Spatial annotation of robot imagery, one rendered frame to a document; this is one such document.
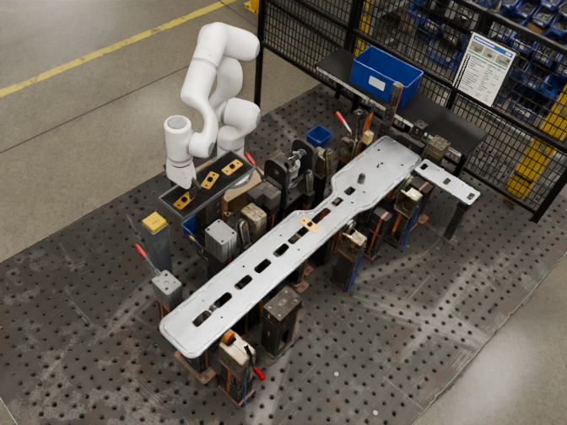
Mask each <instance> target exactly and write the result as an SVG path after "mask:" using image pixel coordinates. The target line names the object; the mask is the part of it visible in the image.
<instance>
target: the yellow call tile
mask: <svg viewBox="0 0 567 425"><path fill-rule="evenodd" d="M143 223H144V224H145V225H146V226H147V227H149V228H150V229H151V230H152V231H153V232H154V231H155V230H156V229H158V228H160V227H161V226H162V225H164V224H165V223H166V221H165V220H164V219H163V218H162V217H161V216H160V215H159V214H158V213H157V212H154V213H153V214H151V215H150V216H148V217H147V218H145V219H144V220H143Z"/></svg>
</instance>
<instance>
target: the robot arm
mask: <svg viewBox="0 0 567 425"><path fill-rule="evenodd" d="M259 51H260V42H259V40H258V39H257V38H256V37H255V36H254V35H253V34H252V33H250V32H248V31H245V30H242V29H239V28H236V27H233V26H230V25H227V24H223V23H220V22H216V23H212V24H207V25H204V26H203V27H202V28H201V29H200V30H199V33H198V36H197V47H196V50H195V52H194V54H193V57H192V61H191V64H190V67H189V69H188V72H187V75H186V79H185V81H184V84H183V86H182V89H181V100H182V101H183V102H184V103H185V104H187V105H189V106H191V107H192V108H193V109H194V110H197V111H198V112H199V113H200V114H201V115H202V117H203V119H204V128H203V130H202V133H198V132H194V131H193V130H192V128H191V122H190V121H189V120H188V119H187V118H186V117H184V116H171V117H169V118H167V119H166V120H165V123H164V129H165V143H166V150H167V162H166V164H163V167H164V169H165V173H166V174H167V176H168V178H169V179H170V187H173V186H174V185H175V184H178V185H179V186H181V187H183V188H185V189H189V199H190V200H191V199H192V198H194V197H196V195H197V191H198V190H199V189H200V188H202V186H201V185H200V184H199V183H198V182H197V181H196V172H195V168H194V164H193V162H192V160H193V156H195V157H199V158H202V159H205V158H207V157H209V155H210V154H211V152H212V151H213V147H214V144H215V141H216V138H217V135H218V139H217V157H219V156H220V155H222V154H223V153H225V152H227V151H228V150H230V149H232V150H233V151H235V152H236V153H237V154H239V155H240V156H241V157H242V158H243V155H244V142H245V136H246V135H247V134H249V133H250V132H252V131H253V130H254V129H255V128H256V127H257V125H258V124H259V122H260V120H261V111H260V109H259V107H258V106H257V105H255V104H254V103H251V102H250V101H246V100H241V99H238V98H235V96H236V95H237V94H238V93H239V92H240V90H241V87H242V82H243V74H242V68H241V65H240V63H239V62H238V61H237V60H240V61H243V62H249V61H251V60H253V59H255V58H256V57H257V55H258V54H259ZM216 74H217V88H216V90H215V91H214V92H213V94H212V95H211V97H210V98H208V95H209V93H210V90H211V88H212V85H213V81H214V79H215V76H216ZM218 123H221V124H225V125H227V126H223V127H221V128H220V129H219V124H218ZM218 131H219V132H218ZM191 186H194V187H193V188H191Z"/></svg>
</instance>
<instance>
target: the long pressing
mask: <svg viewBox="0 0 567 425"><path fill-rule="evenodd" d="M378 149H380V151H378ZM381 162H383V164H381ZM421 162H422V159H421V158H420V156H419V155H417V154H416V153H415V152H413V151H411V150H410V149H408V148H406V147H405V146H403V145H402V144H401V143H399V142H397V141H395V140H394V139H392V138H390V137H388V136H382V137H380V138H379V139H377V140H376V141H375V142H374V143H372V144H371V145H370V146H369V147H368V148H367V149H366V150H364V151H363V152H362V153H360V154H359V155H358V156H357V157H356V158H354V159H353V160H352V161H350V162H349V163H348V164H347V165H345V166H344V167H343V168H342V169H340V170H339V171H338V172H337V173H336V174H335V175H334V176H333V177H332V178H331V188H332V194H331V195H330V196H329V197H327V198H326V199H325V200H324V201H323V202H321V203H320V204H319V205H318V206H317V207H315V208H314V209H312V210H296V211H293V212H292V213H291V214H290V215H289V216H287V217H286V218H285V219H283V220H282V221H281V222H280V223H278V224H277V225H276V226H275V227H273V228H272V229H271V230H270V231H268V232H267V233H266V234H265V235H263V236H262V237H261V238H260V239H259V240H258V241H257V242H256V243H254V244H253V245H252V246H250V247H249V248H248V249H247V250H245V251H244V252H243V253H242V254H240V255H239V256H238V257H237V258H235V259H234V260H233V261H232V262H231V263H230V264H229V265H228V266H226V267H225V268H224V269H223V270H221V271H220V272H219V273H217V274H216V275H215V276H214V277H212V278H211V279H210V280H209V281H207V282H206V283H205V284H204V285H202V286H201V287H200V288H199V289H198V290H197V291H196V292H195V293H193V294H192V295H191V296H189V297H188V298H187V299H186V300H184V301H183V302H182V303H181V304H179V305H178V306H177V307H176V308H174V309H173V310H172V311H171V312H170V313H169V314H168V315H166V316H165V317H164V318H163V319H162V320H161V321H160V323H159V330H160V332H161V334H162V335H163V336H164V337H165V338H166V339H167V340H168V341H169V342H170V343H171V344H172V345H173V346H174V347H175V348H176V349H177V350H179V351H180V352H181V353H182V354H183V355H184V356H185V357H187V358H197V357H199V356H200V355H202V354H203V353H204V352H205V351H206V350H207V349H208V348H209V347H211V346H212V345H213V344H214V343H215V342H216V341H217V340H218V339H219V338H220V337H221V336H222V335H223V334H224V333H225V332H226V331H227V330H229V329H230V328H231V327H232V326H233V325H234V324H236V323H237V322H238V321H239V320H240V319H241V318H242V317H243V316H245V315H246V314H247V313H248V312H249V311H250V310H251V309H252V308H254V307H255V306H256V305H257V304H258V303H259V302H260V301H261V300H263V299H264V298H265V297H266V296H267V295H268V294H269V293H270V292H272V291H273V290H274V289H275V288H276V287H277V286H278V285H279V284H280V283H281V282H282V281H283V280H284V279H285V278H286V277H288V276H289V275H290V274H291V273H292V272H293V271H294V270H295V269H296V268H298V267H299V266H300V265H301V264H302V263H303V262H304V261H306V260H307V259H308V258H309V257H310V256H311V255H312V254H313V253H315V252H316V251H317V250H318V249H319V248H320V247H321V246H322V245H324V244H325V243H326V242H327V241H328V240H329V239H330V238H331V237H332V236H333V235H334V234H335V233H336V232H337V231H338V230H339V229H341V228H342V227H343V226H344V225H345V224H346V223H347V222H348V221H349V220H351V219H352V218H353V217H354V216H355V215H356V214H358V213H361V212H363V211H366V210H370V209H371V208H372V207H374V206H375V205H376V204H377V203H378V202H379V201H380V200H382V199H383V198H384V197H385V196H386V195H387V194H388V193H389V192H390V191H392V190H393V189H394V188H395V187H396V186H397V185H398V184H399V183H400V182H401V181H402V180H403V179H404V178H405V177H406V176H407V175H409V174H410V173H411V172H413V171H414V169H415V168H416V167H417V166H418V165H419V164H420V163H421ZM378 164H379V168H377V167H376V166H377V165H378ZM401 164H403V166H401ZM360 173H365V176H366V177H365V181H364V184H362V185H361V184H359V183H358V182H357V180H358V177H359V174H360ZM349 187H353V188H354V189H355V192H353V193H352V194H351V195H350V196H348V195H347V194H345V193H344V192H345V191H346V190H347V189H348V188H349ZM363 191H365V193H363ZM338 197H339V198H341V199H342V200H343V202H342V203H340V204H339V205H338V206H337V207H334V206H333V205H332V204H331V203H332V202H333V201H334V200H335V199H337V198H338ZM351 202H353V203H351ZM325 208H326V209H328V210H329V211H330V213H329V214H327V215H326V216H325V217H324V218H323V219H322V220H321V221H320V222H319V223H318V224H317V226H318V227H320V230H318V231H317V232H316V233H315V234H314V233H312V232H311V231H310V230H309V231H308V232H307V233H306V234H305V235H304V236H302V237H301V238H300V239H299V240H298V241H297V242H295V243H294V244H293V245H292V244H290V243H289V242H288V239H290V238H291V237H292V236H293V235H294V234H296V233H297V232H298V231H299V230H300V229H302V228H303V227H304V225H303V224H301V223H300V220H301V219H302V218H303V217H307V218H308V219H309V220H312V219H313V218H314V217H315V216H316V215H317V214H318V213H320V212H321V211H322V210H323V209H325ZM280 235H282V236H280ZM282 244H286V245H287V246H288V247H289V248H288V249H287V250H286V251H285V252H284V253H283V254H282V255H281V256H280V257H276V256H274V255H273V252H274V251H275V250H276V249H277V248H279V247H280V246H281V245H282ZM298 249H300V250H298ZM266 259H268V260H269V261H270V262H271V264H270V265H269V266H268V267H267V268H266V269H264V270H263V271H262V272H261V273H257V272H255V271H254V268H255V267H257V266H258V265H259V264H260V263H262V262H263V261H264V260H266ZM243 266H245V267H243ZM245 276H250V277H251V278H252V280H251V281H250V282H249V283H248V284H247V285H245V286H244V287H243V288H242V289H241V290H237V289H236V288H235V285H236V284H237V283H238V282H239V281H240V280H241V279H242V278H243V277H245ZM225 293H230V294H231V295H232V298H231V299H230V300H229V301H228V302H226V303H225V304H224V305H223V306H222V307H220V308H217V307H216V306H215V305H214V302H216V301H217V300H218V299H219V298H220V297H222V296H223V295H224V294H225ZM203 300H204V301H203ZM210 304H213V305H214V306H215V307H216V310H215V311H214V312H211V311H210V310H209V305H210ZM205 310H207V311H209V313H211V316H210V317H209V318H207V319H206V320H205V321H204V322H203V323H202V324H201V325H200V326H198V327H195V326H194V325H193V324H192V322H193V321H194V320H195V319H196V318H197V317H198V316H199V315H200V314H201V313H202V312H204V311H205ZM221 316H222V317H223V318H222V319H221V318H220V317H221Z"/></svg>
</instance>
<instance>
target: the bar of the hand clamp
mask: <svg viewBox="0 0 567 425"><path fill-rule="evenodd" d="M352 113H353V125H352V138H351V139H353V140H354V141H355V146H356V143H359V140H360V129H361V120H364V119H365V118H366V114H365V113H364V114H362V110H360V109H357V110H352ZM356 138H358V141H357V142H356Z"/></svg>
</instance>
